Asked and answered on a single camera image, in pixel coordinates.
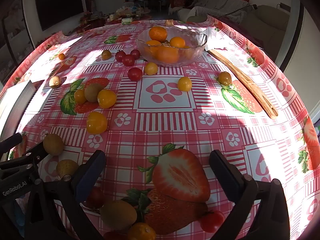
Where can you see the black wall television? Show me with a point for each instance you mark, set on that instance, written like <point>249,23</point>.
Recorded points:
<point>58,5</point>

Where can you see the kiwi fruit in centre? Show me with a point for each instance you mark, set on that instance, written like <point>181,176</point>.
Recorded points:
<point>93,92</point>

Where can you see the red cherry tomato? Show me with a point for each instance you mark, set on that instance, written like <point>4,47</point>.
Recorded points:
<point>135,53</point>
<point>135,74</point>
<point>120,55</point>
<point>112,236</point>
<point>96,198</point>
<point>128,60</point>
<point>212,221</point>

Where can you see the white tray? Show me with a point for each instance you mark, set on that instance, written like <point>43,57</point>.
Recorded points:
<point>15,105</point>

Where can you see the clear glass bowl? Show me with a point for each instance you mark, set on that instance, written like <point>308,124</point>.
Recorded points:
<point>190,52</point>

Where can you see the covered sofa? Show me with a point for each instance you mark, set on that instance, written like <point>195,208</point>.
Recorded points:
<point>225,5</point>

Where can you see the red packages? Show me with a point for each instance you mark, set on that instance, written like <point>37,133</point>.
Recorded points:
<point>86,18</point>

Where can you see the wooden fork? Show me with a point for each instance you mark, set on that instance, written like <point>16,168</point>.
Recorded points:
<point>169,23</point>

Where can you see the long wooden tongs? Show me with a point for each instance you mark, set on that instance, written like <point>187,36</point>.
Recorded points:
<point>245,82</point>

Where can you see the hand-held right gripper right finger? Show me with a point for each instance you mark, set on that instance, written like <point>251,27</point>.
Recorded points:
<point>225,176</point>

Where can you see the orange tangerine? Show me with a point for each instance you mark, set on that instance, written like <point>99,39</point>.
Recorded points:
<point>151,44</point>
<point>177,42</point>
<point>158,33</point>
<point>167,54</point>

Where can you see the dark dining table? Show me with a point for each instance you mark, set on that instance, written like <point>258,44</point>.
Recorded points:
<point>152,3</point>

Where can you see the beige armchair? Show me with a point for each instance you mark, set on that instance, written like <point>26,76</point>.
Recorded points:
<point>270,17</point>

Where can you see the strawberry print plaid tablecloth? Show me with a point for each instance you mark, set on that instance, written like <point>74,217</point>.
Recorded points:
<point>162,120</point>

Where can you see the brown longan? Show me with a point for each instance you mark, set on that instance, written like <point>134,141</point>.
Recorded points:
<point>53,144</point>
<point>54,82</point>
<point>118,215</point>
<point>67,168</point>

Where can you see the crumpled white tissue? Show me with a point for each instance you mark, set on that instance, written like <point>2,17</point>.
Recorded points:
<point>215,39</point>

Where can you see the cluttered coffee table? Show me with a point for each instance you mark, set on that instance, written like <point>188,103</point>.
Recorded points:
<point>127,13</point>

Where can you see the yellow cherry tomato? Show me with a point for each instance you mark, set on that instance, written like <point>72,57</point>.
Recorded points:
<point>141,232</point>
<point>96,122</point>
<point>224,78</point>
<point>79,96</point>
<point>61,56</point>
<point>184,83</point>
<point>151,68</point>
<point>106,54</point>
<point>107,98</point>

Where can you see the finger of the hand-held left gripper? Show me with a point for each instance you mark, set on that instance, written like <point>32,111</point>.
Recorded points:
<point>30,156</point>
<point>10,140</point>

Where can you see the wall socket strip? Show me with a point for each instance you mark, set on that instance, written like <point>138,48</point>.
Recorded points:
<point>285,7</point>

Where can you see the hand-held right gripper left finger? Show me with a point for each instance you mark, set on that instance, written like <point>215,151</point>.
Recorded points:
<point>90,176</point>

